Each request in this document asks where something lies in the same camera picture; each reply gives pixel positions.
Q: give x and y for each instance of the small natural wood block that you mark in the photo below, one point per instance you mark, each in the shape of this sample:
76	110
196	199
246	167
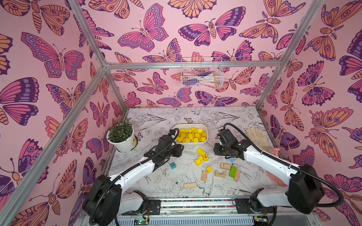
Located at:
225	166

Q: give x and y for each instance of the white plastic bin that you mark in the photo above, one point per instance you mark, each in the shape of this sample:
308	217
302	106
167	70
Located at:
191	134

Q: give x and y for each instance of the wire basket on wall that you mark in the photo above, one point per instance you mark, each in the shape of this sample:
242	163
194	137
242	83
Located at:
202	74

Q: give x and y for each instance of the beige work glove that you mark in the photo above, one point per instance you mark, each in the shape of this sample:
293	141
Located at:
260	139

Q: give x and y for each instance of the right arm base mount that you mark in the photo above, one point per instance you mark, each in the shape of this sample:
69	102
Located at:
251	206

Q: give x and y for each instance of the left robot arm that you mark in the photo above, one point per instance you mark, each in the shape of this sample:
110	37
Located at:
106	196

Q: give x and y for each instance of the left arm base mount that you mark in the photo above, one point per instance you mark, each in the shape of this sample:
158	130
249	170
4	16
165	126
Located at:
150	207

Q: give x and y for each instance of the natural wood arch block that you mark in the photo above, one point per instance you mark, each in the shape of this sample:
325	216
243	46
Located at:
220	174

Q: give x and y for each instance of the yellow cube red cross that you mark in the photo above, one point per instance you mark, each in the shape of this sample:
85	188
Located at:
205	158

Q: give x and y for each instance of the pink watering can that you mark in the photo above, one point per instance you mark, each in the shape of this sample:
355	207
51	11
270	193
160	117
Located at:
275	152

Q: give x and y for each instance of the natural wood block upright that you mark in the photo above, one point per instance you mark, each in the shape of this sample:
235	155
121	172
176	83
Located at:
204	176

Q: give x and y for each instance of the green rectangular block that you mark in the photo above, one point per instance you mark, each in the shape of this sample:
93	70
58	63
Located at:
233	171

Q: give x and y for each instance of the tan wood block right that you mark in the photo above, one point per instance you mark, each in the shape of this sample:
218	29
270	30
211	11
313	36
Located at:
237	175

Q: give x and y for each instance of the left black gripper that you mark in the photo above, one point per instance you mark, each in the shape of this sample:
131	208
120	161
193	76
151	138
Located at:
178	150

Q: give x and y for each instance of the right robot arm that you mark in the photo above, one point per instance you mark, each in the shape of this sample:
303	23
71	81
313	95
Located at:
305	189

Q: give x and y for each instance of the long natural wood block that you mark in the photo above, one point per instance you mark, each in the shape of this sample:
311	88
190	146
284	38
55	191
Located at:
190	185

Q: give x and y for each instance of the potted green plant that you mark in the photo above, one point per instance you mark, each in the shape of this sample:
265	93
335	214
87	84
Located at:
122	137

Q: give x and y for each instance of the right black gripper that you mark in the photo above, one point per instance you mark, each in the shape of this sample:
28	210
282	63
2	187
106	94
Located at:
219	149

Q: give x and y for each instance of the teal block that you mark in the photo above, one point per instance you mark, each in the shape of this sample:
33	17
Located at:
172	165

